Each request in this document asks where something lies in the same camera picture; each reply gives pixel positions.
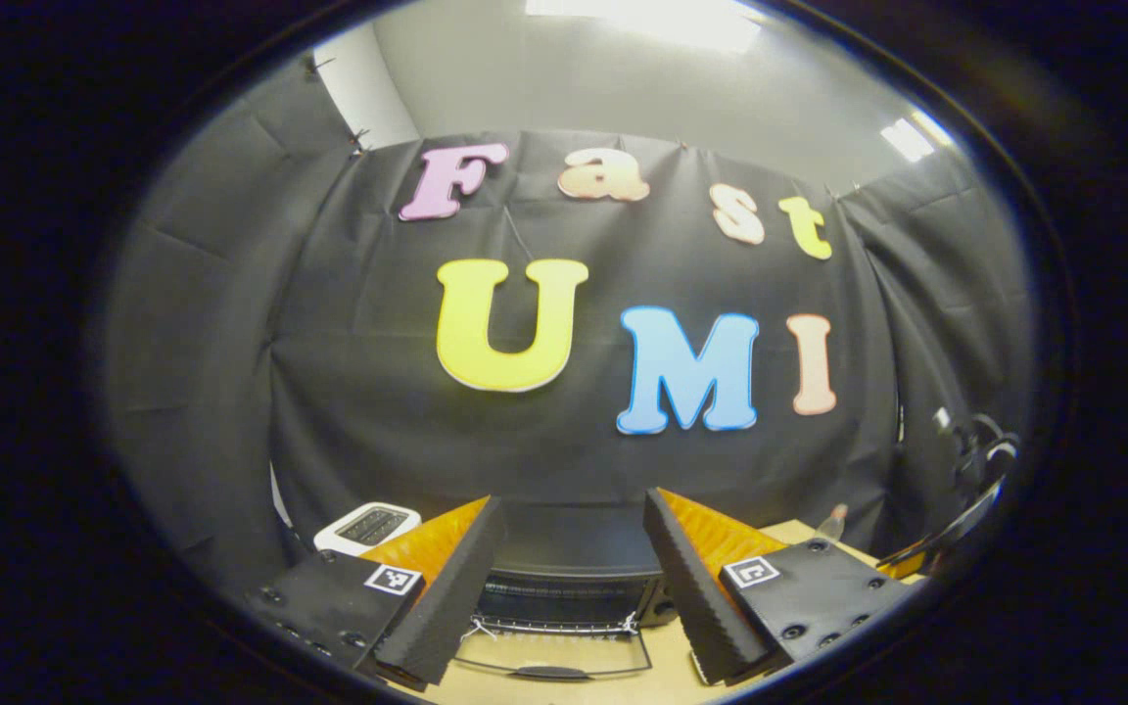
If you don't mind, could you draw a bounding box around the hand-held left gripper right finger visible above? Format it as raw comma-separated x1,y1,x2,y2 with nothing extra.
642,488,917,686

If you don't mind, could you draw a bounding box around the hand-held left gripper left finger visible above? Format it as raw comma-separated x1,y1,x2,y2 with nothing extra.
246,495,508,691

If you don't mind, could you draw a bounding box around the black electric oven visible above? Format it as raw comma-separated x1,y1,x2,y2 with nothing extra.
451,503,682,682

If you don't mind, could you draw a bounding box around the small ceiling light panel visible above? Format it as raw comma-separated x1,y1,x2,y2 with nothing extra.
879,108,959,165

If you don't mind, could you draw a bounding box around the black backdrop cloth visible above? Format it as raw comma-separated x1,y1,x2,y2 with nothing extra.
99,54,1035,593

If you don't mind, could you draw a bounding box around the large ceiling light panel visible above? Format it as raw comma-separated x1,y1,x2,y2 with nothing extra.
523,0,763,55

